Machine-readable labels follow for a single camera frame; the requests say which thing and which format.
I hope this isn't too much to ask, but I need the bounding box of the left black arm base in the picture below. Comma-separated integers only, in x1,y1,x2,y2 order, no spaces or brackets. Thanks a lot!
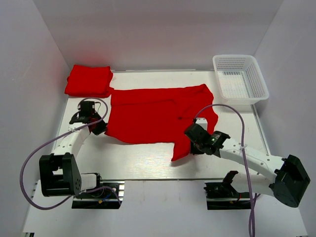
72,181,125,210

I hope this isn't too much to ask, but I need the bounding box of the white plastic mesh basket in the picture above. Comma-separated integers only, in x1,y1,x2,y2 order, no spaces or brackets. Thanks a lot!
212,54,269,106

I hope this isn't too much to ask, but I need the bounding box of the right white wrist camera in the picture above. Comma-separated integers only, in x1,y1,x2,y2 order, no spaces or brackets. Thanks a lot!
194,118,208,130

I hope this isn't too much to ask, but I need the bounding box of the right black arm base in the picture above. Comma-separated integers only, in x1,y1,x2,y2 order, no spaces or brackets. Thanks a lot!
204,171,251,210

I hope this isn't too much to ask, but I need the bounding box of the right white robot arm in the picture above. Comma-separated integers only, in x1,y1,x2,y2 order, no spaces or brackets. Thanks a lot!
184,123,311,208

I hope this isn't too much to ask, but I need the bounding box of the folded red t-shirt stack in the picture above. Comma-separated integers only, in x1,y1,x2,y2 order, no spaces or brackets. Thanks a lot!
65,65,113,98

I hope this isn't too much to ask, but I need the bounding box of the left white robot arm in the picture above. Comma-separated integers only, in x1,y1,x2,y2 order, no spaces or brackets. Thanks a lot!
39,100,107,197

